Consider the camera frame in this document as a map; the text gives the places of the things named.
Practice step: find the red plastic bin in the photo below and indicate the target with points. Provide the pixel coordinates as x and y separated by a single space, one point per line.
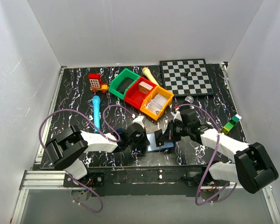
134 97

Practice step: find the black white chessboard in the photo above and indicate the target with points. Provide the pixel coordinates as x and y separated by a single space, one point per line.
198 82

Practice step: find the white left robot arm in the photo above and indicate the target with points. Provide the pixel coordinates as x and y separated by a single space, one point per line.
65 149

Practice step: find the yellow plastic bin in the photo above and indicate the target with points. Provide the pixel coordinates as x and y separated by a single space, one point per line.
152 94

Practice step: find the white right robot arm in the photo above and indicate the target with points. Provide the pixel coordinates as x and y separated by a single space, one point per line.
252 167

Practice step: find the green lego brick stack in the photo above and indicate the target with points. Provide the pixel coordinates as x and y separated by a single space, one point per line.
230 124

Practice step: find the cream toy microphone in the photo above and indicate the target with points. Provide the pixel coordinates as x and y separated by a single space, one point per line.
147 73

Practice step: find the red yellow toy train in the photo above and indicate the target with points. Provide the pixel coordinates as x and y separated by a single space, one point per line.
96 83

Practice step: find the white cards stack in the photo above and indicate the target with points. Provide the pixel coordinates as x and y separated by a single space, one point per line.
156 104

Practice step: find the green plastic bin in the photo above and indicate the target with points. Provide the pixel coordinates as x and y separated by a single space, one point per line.
117 80

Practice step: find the blue toy microphone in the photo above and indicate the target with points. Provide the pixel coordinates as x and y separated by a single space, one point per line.
96 113

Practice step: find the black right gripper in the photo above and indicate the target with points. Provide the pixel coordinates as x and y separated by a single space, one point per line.
168 133

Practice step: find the black silver microphone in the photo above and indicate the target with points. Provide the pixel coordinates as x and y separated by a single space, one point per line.
189 100

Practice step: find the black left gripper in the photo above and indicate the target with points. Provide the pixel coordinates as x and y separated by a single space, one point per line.
143 142

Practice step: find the navy blue card holder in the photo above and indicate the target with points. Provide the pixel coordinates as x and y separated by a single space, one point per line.
153 147

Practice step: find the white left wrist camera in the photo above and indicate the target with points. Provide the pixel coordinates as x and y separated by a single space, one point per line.
139 120

